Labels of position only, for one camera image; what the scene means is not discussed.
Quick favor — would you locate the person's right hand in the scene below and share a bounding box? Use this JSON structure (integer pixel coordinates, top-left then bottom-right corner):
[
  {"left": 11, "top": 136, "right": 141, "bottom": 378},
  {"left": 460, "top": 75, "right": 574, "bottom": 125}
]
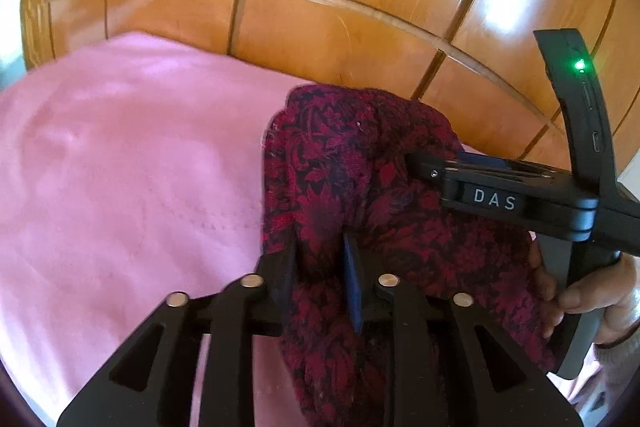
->
[{"left": 529, "top": 242, "right": 639, "bottom": 346}]

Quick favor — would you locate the pink bed sheet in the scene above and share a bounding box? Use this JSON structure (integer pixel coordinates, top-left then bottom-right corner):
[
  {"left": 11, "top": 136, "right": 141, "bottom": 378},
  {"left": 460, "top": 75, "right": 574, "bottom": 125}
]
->
[{"left": 1, "top": 32, "right": 303, "bottom": 426}]

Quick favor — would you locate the dark red floral garment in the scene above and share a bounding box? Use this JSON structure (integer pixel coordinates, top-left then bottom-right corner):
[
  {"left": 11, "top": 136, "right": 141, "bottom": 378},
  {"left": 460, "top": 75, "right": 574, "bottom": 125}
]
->
[{"left": 262, "top": 83, "right": 554, "bottom": 426}]

